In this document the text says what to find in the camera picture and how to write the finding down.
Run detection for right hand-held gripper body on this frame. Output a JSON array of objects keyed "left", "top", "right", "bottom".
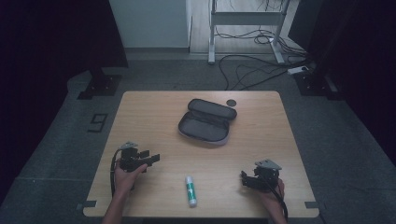
[{"left": 252, "top": 159, "right": 283, "bottom": 191}]

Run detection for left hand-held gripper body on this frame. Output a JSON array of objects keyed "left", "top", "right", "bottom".
[{"left": 119, "top": 141, "right": 145, "bottom": 173}]

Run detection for white and green glue stick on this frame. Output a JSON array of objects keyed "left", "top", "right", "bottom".
[{"left": 184, "top": 175, "right": 198, "bottom": 208}]

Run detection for grey pencil case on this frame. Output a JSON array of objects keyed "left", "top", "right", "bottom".
[{"left": 177, "top": 98, "right": 238, "bottom": 147}]

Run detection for person's left hand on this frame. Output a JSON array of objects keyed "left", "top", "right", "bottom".
[{"left": 114, "top": 159, "right": 149, "bottom": 196}]

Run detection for person's right hand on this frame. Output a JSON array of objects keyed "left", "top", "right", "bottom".
[{"left": 259, "top": 178, "right": 286, "bottom": 213}]

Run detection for black stand base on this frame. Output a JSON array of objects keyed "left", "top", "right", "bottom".
[
  {"left": 293, "top": 68, "right": 345, "bottom": 101},
  {"left": 77, "top": 66, "right": 123, "bottom": 101}
]

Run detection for white power strip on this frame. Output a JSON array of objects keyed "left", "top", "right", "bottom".
[{"left": 286, "top": 65, "right": 310, "bottom": 76}]

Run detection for dark curtain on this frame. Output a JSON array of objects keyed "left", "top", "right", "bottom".
[
  {"left": 0, "top": 0, "right": 129, "bottom": 206},
  {"left": 288, "top": 0, "right": 396, "bottom": 166}
]

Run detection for white cabinet panel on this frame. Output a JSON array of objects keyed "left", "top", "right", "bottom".
[{"left": 108, "top": 0, "right": 192, "bottom": 49}]

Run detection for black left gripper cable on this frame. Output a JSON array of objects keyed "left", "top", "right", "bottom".
[{"left": 109, "top": 147, "right": 123, "bottom": 198}]

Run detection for black floor cables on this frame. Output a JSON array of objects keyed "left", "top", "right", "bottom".
[{"left": 214, "top": 0, "right": 312, "bottom": 91}]

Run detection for white metal desk frame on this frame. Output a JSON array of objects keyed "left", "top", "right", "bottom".
[{"left": 207, "top": 0, "right": 291, "bottom": 65}]

